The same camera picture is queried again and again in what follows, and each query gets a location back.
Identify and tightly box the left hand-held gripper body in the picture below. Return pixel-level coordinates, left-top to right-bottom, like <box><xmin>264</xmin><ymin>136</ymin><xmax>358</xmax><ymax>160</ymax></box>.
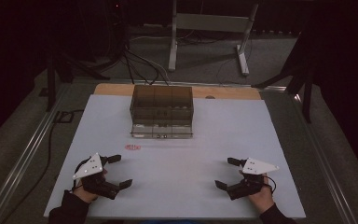
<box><xmin>72</xmin><ymin>152</ymin><xmax>120</xmax><ymax>201</ymax></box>

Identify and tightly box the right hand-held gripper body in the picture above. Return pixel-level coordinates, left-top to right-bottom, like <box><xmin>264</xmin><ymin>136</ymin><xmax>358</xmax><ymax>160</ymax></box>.
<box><xmin>226</xmin><ymin>157</ymin><xmax>280</xmax><ymax>201</ymax></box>

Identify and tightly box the person's left hand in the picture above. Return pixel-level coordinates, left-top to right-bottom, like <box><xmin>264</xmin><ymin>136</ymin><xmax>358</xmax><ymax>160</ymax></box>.
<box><xmin>73</xmin><ymin>167</ymin><xmax>109</xmax><ymax>204</ymax></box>

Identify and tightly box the person's right hand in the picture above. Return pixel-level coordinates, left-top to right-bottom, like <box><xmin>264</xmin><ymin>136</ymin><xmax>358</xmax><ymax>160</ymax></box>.
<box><xmin>239</xmin><ymin>170</ymin><xmax>276</xmax><ymax>215</ymax></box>

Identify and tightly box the white table mat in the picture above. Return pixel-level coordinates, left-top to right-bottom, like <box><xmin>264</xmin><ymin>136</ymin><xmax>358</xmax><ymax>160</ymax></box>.
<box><xmin>43</xmin><ymin>93</ymin><xmax>307</xmax><ymax>219</ymax></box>

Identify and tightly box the clear plastic drawer organizer box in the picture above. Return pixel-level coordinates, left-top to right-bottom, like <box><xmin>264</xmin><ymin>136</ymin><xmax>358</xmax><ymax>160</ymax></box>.
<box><xmin>129</xmin><ymin>84</ymin><xmax>195</xmax><ymax>140</ymax></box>

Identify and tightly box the black tripod stand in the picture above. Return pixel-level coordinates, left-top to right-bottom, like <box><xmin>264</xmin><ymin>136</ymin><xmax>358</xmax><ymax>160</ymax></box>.
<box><xmin>45</xmin><ymin>46</ymin><xmax>111</xmax><ymax>113</ymax></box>
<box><xmin>251</xmin><ymin>27</ymin><xmax>315</xmax><ymax>124</ymax></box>

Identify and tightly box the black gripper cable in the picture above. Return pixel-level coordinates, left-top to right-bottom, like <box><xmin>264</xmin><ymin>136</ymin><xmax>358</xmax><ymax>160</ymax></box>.
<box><xmin>263</xmin><ymin>175</ymin><xmax>277</xmax><ymax>193</ymax></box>

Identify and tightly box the long black floor cable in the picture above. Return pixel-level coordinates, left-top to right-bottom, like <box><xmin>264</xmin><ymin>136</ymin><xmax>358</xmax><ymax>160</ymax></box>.
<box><xmin>0</xmin><ymin>108</ymin><xmax>85</xmax><ymax>224</ymax></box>

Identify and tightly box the aluminium rail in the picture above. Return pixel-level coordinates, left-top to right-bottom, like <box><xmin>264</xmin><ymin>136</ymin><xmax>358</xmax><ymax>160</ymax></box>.
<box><xmin>0</xmin><ymin>83</ymin><xmax>71</xmax><ymax>224</ymax></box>
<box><xmin>292</xmin><ymin>91</ymin><xmax>358</xmax><ymax>224</ymax></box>

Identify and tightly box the bundle of black floor cables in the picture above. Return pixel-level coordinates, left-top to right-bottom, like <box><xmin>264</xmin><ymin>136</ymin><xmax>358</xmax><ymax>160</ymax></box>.
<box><xmin>117</xmin><ymin>43</ymin><xmax>172</xmax><ymax>87</ymax></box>

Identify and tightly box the white metal desk frame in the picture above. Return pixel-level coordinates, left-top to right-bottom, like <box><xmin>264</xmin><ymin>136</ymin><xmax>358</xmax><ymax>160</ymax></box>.
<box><xmin>167</xmin><ymin>0</ymin><xmax>260</xmax><ymax>77</ymax></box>

